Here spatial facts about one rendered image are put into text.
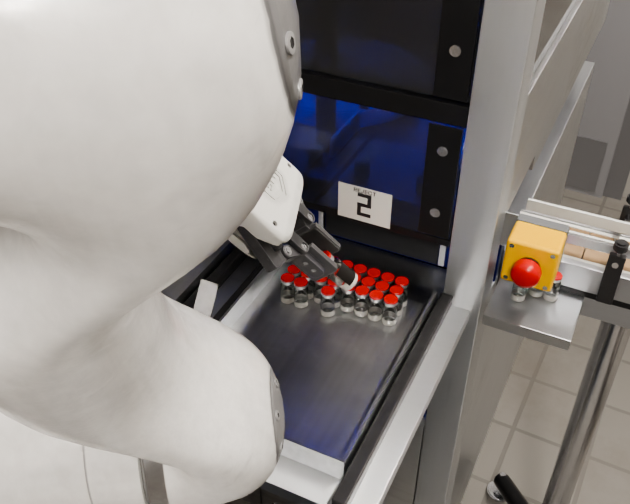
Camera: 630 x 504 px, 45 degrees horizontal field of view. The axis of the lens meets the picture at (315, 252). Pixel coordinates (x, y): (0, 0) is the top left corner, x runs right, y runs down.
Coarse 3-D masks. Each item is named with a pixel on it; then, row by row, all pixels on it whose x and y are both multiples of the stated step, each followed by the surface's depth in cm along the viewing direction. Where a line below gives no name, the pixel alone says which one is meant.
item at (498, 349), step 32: (576, 96) 170; (576, 128) 189; (544, 160) 149; (544, 192) 157; (480, 352) 129; (512, 352) 199; (480, 384) 144; (480, 416) 164; (416, 448) 139; (480, 448) 188; (416, 480) 145
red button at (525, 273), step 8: (520, 264) 102; (528, 264) 102; (536, 264) 102; (512, 272) 103; (520, 272) 102; (528, 272) 102; (536, 272) 102; (512, 280) 104; (520, 280) 103; (528, 280) 102; (536, 280) 102
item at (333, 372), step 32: (256, 288) 116; (224, 320) 109; (256, 320) 113; (288, 320) 113; (320, 320) 113; (352, 320) 113; (416, 320) 113; (288, 352) 107; (320, 352) 107; (352, 352) 107; (384, 352) 107; (288, 384) 103; (320, 384) 103; (352, 384) 103; (384, 384) 98; (288, 416) 98; (320, 416) 98; (352, 416) 98; (288, 448) 92; (320, 448) 94; (352, 448) 91
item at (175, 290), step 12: (228, 240) 128; (216, 252) 125; (228, 252) 123; (204, 264) 123; (216, 264) 120; (192, 276) 121; (204, 276) 117; (168, 288) 118; (180, 288) 118; (192, 288) 115; (180, 300) 113
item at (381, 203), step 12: (348, 192) 112; (360, 192) 111; (372, 192) 110; (348, 204) 113; (372, 204) 111; (384, 204) 110; (348, 216) 115; (360, 216) 113; (372, 216) 112; (384, 216) 111
